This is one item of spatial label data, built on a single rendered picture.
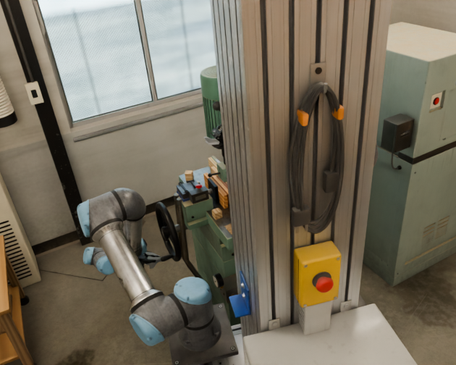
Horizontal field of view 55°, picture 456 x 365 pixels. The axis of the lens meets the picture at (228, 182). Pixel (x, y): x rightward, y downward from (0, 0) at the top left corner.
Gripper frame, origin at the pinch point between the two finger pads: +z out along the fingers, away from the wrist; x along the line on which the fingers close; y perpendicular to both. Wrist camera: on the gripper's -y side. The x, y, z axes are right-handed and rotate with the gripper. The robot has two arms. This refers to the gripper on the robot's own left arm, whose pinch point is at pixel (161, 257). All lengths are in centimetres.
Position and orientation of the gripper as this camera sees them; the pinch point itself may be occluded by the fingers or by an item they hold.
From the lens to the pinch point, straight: 214.6
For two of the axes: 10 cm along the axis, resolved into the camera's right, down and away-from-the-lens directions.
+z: 8.2, 1.7, 5.5
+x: 4.3, 4.6, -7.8
